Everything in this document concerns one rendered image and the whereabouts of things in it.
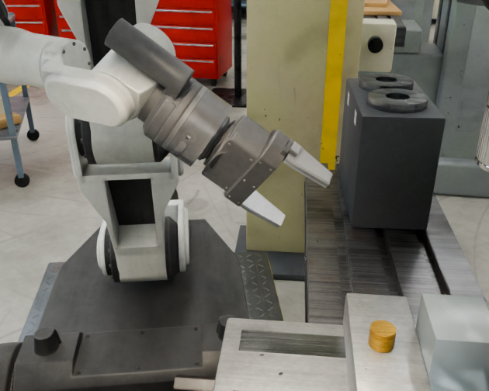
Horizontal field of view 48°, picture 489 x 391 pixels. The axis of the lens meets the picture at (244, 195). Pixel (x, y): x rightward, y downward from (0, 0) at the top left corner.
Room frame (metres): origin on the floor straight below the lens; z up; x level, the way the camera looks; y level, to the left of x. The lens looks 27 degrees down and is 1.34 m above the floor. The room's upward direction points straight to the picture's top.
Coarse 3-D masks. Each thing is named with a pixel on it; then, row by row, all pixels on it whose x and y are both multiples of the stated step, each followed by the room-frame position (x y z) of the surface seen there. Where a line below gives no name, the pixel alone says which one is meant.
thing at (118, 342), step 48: (96, 240) 1.27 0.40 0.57; (192, 240) 1.27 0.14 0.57; (96, 288) 1.06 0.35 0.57; (144, 288) 1.06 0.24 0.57; (192, 288) 1.06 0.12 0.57; (240, 288) 1.06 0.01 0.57; (48, 336) 0.80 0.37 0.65; (96, 336) 0.86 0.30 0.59; (144, 336) 0.86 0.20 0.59; (192, 336) 0.86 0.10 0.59; (48, 384) 0.74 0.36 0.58; (96, 384) 0.75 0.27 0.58; (144, 384) 0.75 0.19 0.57
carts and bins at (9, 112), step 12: (12, 12) 3.53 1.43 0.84; (12, 24) 3.52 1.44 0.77; (0, 84) 2.78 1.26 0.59; (12, 96) 3.52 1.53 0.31; (24, 96) 3.51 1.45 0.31; (0, 108) 3.00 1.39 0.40; (12, 108) 3.27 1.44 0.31; (24, 108) 3.27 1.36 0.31; (0, 120) 2.89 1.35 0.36; (12, 120) 2.79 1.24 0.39; (0, 132) 2.84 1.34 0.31; (12, 132) 2.78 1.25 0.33; (36, 132) 3.52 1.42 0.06; (12, 144) 2.78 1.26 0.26; (24, 180) 2.79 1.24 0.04
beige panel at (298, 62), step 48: (288, 0) 2.06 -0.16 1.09; (336, 0) 2.04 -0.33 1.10; (288, 48) 2.06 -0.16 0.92; (336, 48) 2.04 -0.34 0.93; (288, 96) 2.06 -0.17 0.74; (336, 96) 2.04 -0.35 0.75; (336, 144) 2.04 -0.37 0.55; (288, 192) 2.05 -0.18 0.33; (240, 240) 2.15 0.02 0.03; (288, 240) 2.05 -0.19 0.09
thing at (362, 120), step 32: (352, 96) 0.87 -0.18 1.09; (384, 96) 0.81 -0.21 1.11; (416, 96) 0.81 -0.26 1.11; (352, 128) 0.84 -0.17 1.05; (384, 128) 0.75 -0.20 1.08; (416, 128) 0.75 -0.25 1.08; (352, 160) 0.80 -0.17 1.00; (384, 160) 0.75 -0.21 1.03; (416, 160) 0.75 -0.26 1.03; (352, 192) 0.77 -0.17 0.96; (384, 192) 0.75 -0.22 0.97; (416, 192) 0.75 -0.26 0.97; (352, 224) 0.76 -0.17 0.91; (384, 224) 0.75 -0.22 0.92; (416, 224) 0.75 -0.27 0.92
